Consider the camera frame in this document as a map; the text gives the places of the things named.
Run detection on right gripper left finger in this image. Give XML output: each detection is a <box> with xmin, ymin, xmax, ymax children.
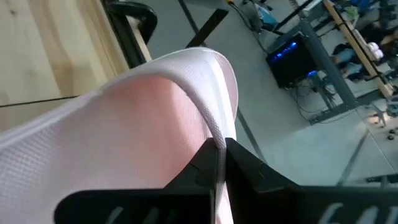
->
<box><xmin>54</xmin><ymin>138</ymin><xmax>220</xmax><ymax>224</ymax></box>

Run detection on grey metal desk frame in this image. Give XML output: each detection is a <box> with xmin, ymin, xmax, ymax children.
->
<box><xmin>298</xmin><ymin>18</ymin><xmax>386</xmax><ymax>125</ymax></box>

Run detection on person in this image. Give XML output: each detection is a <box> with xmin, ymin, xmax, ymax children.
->
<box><xmin>331</xmin><ymin>20</ymin><xmax>398</xmax><ymax>79</ymax></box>

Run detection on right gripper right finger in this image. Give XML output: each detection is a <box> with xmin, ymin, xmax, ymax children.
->
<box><xmin>225</xmin><ymin>138</ymin><xmax>398</xmax><ymax>224</ymax></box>

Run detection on pink slide sandal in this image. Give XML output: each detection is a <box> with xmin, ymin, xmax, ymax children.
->
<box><xmin>0</xmin><ymin>46</ymin><xmax>239</xmax><ymax>224</ymax></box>

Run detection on long wooden plank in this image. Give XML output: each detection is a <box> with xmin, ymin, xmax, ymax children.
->
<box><xmin>323</xmin><ymin>0</ymin><xmax>394</xmax><ymax>99</ymax></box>

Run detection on black computer blue lights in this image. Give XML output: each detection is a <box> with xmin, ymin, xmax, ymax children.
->
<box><xmin>266</xmin><ymin>32</ymin><xmax>319</xmax><ymax>90</ymax></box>

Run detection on wooden shelf black metal frame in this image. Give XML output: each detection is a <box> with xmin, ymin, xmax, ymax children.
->
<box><xmin>0</xmin><ymin>0</ymin><xmax>158</xmax><ymax>108</ymax></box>

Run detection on black table leg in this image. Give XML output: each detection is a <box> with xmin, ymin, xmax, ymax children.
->
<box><xmin>185</xmin><ymin>8</ymin><xmax>230</xmax><ymax>49</ymax></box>

